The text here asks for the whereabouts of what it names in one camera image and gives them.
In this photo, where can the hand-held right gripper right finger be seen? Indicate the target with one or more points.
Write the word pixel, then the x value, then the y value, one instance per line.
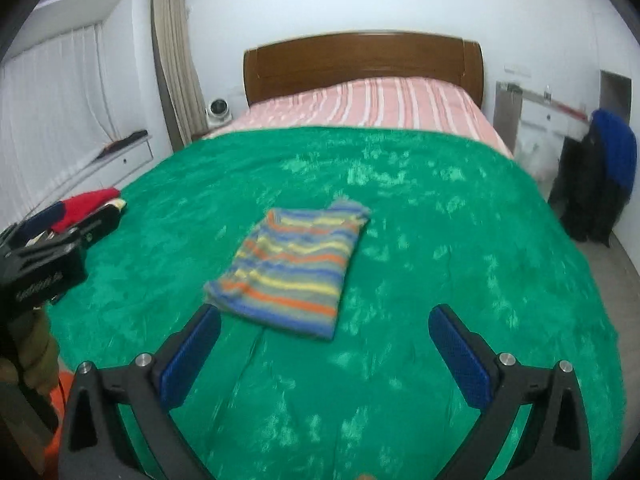
pixel 462 360

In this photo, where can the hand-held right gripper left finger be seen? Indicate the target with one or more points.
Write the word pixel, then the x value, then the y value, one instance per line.
pixel 187 355

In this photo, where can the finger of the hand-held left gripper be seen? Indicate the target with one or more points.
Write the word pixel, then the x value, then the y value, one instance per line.
pixel 102 221
pixel 35 220

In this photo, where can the striped knit sweater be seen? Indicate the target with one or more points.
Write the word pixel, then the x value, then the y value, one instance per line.
pixel 295 270

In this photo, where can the person's left hand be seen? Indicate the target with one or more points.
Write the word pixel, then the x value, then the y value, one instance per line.
pixel 37 355

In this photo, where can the red knit garment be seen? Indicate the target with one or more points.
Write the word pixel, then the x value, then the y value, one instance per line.
pixel 85 205

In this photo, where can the white drawer shelf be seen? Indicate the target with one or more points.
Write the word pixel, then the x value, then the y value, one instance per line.
pixel 127 159

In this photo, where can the green floral bedspread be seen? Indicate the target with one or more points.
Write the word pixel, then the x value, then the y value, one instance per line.
pixel 400 260

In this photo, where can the small white fan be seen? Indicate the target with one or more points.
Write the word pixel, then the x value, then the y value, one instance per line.
pixel 218 110

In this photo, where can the person's orange clothing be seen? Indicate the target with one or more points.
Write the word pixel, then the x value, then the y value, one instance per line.
pixel 53 452

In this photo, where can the beige curtain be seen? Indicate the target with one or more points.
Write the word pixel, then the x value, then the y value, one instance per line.
pixel 175 60

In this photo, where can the black puffer jacket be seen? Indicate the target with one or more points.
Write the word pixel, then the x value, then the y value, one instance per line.
pixel 585 195

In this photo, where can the clear plastic bag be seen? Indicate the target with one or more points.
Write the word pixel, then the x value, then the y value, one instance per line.
pixel 535 157

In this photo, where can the white desk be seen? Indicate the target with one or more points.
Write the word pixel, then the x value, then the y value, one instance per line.
pixel 537 115

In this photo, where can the blue garment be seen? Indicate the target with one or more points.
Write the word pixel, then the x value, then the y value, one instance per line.
pixel 617 150

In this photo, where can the pink striped bed sheet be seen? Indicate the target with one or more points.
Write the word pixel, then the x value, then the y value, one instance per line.
pixel 370 102

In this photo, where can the red item on desk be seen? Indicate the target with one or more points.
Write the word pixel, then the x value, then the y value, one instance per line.
pixel 572 109

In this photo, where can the water bottle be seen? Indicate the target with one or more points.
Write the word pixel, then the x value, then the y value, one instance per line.
pixel 548 93

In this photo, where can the wooden headboard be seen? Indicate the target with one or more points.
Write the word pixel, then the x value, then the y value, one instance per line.
pixel 360 57

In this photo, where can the white wall sockets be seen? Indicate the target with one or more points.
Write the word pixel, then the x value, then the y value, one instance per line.
pixel 517 71

